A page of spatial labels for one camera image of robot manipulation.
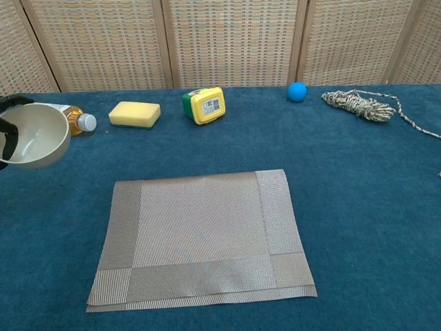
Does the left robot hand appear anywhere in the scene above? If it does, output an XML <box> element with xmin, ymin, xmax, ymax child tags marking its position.
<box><xmin>0</xmin><ymin>95</ymin><xmax>35</xmax><ymax>170</ymax></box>

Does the cream bowl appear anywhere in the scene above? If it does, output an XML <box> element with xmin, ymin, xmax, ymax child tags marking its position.
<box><xmin>0</xmin><ymin>103</ymin><xmax>72</xmax><ymax>170</ymax></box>

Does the blue carpet table cover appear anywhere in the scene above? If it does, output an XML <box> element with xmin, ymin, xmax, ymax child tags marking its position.
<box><xmin>0</xmin><ymin>83</ymin><xmax>441</xmax><ymax>331</ymax></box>

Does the plastic tea bottle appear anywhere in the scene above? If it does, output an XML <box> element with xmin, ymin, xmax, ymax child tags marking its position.
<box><xmin>44</xmin><ymin>103</ymin><xmax>98</xmax><ymax>137</ymax></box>

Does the speckled rope bundle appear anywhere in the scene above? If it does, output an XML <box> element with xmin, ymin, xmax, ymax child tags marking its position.
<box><xmin>320</xmin><ymin>89</ymin><xmax>441</xmax><ymax>179</ymax></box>

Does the bamboo folding screen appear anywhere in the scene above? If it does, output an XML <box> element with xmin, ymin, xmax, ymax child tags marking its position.
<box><xmin>0</xmin><ymin>0</ymin><xmax>441</xmax><ymax>99</ymax></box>

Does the yellow green lidded container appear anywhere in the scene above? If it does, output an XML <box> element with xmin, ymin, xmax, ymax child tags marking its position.
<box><xmin>181</xmin><ymin>86</ymin><xmax>227</xmax><ymax>126</ymax></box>

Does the gray woven placemat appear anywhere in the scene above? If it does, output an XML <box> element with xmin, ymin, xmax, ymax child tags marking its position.
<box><xmin>85</xmin><ymin>168</ymin><xmax>318</xmax><ymax>314</ymax></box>

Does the blue ball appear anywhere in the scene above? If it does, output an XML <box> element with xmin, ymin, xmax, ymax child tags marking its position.
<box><xmin>287</xmin><ymin>81</ymin><xmax>308</xmax><ymax>103</ymax></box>

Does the yellow sponge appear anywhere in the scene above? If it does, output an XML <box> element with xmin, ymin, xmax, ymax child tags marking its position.
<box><xmin>108</xmin><ymin>101</ymin><xmax>162</xmax><ymax>131</ymax></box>

